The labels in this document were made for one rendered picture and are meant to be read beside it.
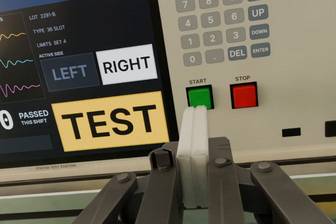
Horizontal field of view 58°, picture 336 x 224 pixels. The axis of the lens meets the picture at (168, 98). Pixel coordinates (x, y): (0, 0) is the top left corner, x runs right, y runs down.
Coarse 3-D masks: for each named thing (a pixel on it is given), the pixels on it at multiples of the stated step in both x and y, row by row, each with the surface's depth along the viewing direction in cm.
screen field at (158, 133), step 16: (112, 96) 28; (128, 96) 27; (144, 96) 27; (160, 96) 27; (64, 112) 29; (80, 112) 28; (96, 112) 28; (112, 112) 28; (128, 112) 28; (144, 112) 28; (160, 112) 28; (64, 128) 29; (80, 128) 29; (96, 128) 29; (112, 128) 29; (128, 128) 28; (144, 128) 28; (160, 128) 28; (64, 144) 30; (80, 144) 29; (96, 144) 29; (112, 144) 29; (128, 144) 29
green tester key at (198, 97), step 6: (192, 90) 26; (198, 90) 26; (204, 90) 26; (192, 96) 26; (198, 96) 26; (204, 96) 26; (192, 102) 26; (198, 102) 26; (204, 102) 26; (210, 102) 26
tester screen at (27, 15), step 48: (0, 0) 26; (48, 0) 26; (96, 0) 25; (144, 0) 25; (0, 48) 27; (48, 48) 27; (96, 48) 26; (0, 96) 29; (48, 96) 28; (96, 96) 28; (144, 144) 29
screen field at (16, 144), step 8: (24, 136) 30; (32, 136) 30; (40, 136) 30; (48, 136) 30; (0, 144) 30; (8, 144) 30; (16, 144) 30; (24, 144) 30; (32, 144) 30; (40, 144) 30; (48, 144) 30; (0, 152) 31; (8, 152) 31
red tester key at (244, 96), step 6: (252, 84) 26; (234, 90) 26; (240, 90) 26; (246, 90) 25; (252, 90) 25; (234, 96) 26; (240, 96) 26; (246, 96) 26; (252, 96) 26; (234, 102) 26; (240, 102) 26; (246, 102) 26; (252, 102) 26
